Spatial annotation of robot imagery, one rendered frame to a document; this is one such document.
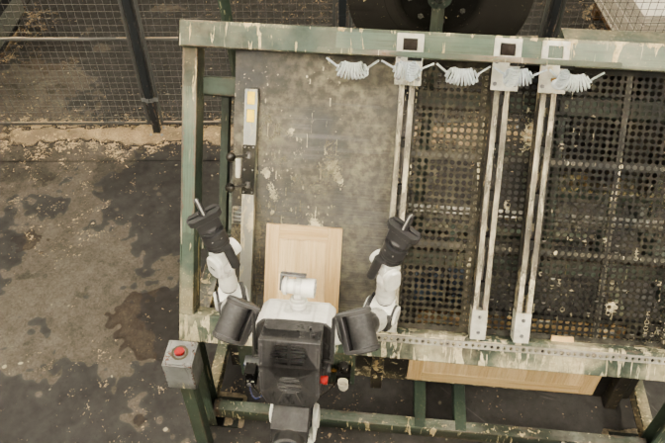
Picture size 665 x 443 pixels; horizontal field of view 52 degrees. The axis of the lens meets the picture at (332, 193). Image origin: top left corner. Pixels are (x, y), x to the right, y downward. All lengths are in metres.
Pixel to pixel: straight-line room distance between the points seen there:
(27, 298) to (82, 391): 0.78
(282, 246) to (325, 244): 0.18
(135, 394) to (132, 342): 0.33
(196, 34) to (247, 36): 0.20
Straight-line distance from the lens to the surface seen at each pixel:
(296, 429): 2.43
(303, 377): 2.27
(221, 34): 2.66
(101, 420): 3.83
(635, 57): 2.73
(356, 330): 2.31
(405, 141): 2.63
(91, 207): 4.84
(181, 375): 2.83
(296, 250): 2.79
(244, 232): 2.78
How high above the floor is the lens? 3.24
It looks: 44 degrees down
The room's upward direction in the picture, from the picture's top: straight up
